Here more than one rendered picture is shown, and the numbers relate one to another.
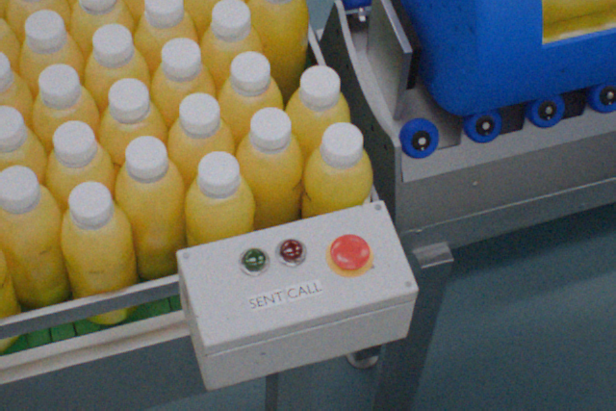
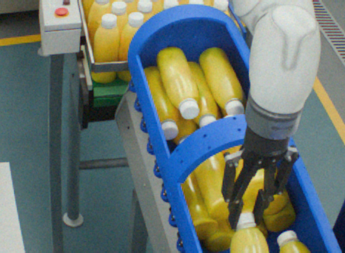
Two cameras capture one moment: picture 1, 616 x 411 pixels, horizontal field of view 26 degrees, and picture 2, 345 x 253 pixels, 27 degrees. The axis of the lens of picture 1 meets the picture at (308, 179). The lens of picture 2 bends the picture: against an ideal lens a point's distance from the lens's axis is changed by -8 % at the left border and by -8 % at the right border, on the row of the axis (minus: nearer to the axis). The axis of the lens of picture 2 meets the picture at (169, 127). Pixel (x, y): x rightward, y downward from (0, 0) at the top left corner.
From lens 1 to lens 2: 1.89 m
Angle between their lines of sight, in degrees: 57
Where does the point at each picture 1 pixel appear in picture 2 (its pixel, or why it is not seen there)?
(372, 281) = (50, 17)
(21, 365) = not seen: hidden behind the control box
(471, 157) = (133, 112)
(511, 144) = (138, 125)
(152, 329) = not seen: hidden behind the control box
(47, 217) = not seen: outside the picture
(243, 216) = (92, 12)
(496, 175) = (131, 134)
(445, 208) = (122, 126)
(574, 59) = (135, 72)
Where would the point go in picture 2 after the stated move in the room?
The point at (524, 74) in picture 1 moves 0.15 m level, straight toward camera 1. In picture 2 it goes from (131, 61) to (76, 43)
